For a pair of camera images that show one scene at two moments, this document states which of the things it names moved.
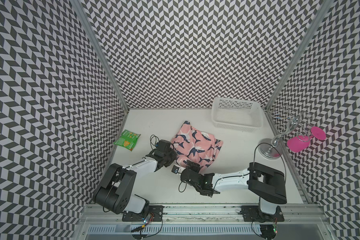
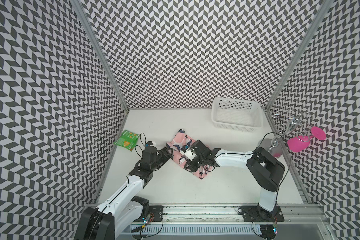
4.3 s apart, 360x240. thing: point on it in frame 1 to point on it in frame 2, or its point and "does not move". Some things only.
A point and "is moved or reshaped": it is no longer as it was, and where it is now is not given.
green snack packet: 127,139 does not move
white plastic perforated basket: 236,114 does not move
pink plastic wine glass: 299,143 does not move
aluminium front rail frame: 301,222 does not move
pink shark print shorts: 195,146 is moved or reshaped
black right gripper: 193,166 to 191,166
